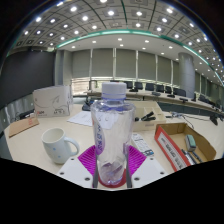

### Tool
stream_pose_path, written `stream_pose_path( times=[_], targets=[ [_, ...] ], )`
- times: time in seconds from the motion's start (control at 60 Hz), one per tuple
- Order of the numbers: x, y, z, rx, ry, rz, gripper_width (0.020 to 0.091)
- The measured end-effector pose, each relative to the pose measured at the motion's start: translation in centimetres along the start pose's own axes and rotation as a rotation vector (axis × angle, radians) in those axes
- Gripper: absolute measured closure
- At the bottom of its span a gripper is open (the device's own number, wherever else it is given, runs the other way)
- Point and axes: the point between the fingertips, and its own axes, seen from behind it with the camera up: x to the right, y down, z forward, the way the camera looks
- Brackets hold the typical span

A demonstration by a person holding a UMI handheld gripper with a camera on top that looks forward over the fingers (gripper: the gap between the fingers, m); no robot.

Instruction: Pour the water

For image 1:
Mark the group of ceiling lights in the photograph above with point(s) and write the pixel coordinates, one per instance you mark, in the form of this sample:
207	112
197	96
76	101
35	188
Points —
111	12

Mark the dark desk telephone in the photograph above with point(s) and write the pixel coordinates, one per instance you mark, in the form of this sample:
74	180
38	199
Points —
87	105

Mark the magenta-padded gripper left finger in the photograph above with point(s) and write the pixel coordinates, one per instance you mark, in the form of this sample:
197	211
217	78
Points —
83	165

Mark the open brown red-sided cardboard box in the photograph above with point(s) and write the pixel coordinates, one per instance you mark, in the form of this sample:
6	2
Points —
168	150

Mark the small beige open cardboard box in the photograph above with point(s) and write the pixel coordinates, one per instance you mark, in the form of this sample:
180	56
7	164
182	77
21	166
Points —
156	125

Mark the black desk microphone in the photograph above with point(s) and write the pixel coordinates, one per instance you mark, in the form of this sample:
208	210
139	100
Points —
213	120

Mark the black marker pen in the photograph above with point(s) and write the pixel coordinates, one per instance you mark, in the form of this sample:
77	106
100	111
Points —
197	156
189	156

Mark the row of black office chairs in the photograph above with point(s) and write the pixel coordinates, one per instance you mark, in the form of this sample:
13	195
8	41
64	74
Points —
160	88

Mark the flat brown envelope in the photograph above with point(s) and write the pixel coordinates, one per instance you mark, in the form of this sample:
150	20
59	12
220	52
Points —
23	126

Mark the clear plastic water bottle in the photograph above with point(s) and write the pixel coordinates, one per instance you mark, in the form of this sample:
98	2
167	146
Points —
112	126

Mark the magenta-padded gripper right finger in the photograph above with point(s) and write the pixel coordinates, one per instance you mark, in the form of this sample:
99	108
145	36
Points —
141	165

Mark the black stapler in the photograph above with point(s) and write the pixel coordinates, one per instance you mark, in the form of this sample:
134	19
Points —
146	116

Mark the white printed cardboard box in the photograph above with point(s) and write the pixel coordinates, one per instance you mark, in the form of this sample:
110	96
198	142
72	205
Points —
52	101

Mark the white paper sheet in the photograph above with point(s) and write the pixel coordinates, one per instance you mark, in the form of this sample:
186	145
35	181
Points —
80	118

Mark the long curved conference desk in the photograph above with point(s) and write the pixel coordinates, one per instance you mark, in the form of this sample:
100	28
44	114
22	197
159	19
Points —
146	95

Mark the white ceramic mug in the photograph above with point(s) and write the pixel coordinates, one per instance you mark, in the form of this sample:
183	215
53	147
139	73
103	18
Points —
56	145

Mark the green whiteboard eraser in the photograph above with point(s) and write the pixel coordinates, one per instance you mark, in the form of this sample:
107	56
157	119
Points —
190	142

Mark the white remote control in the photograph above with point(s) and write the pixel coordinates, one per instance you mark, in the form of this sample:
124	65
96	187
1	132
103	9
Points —
142	145

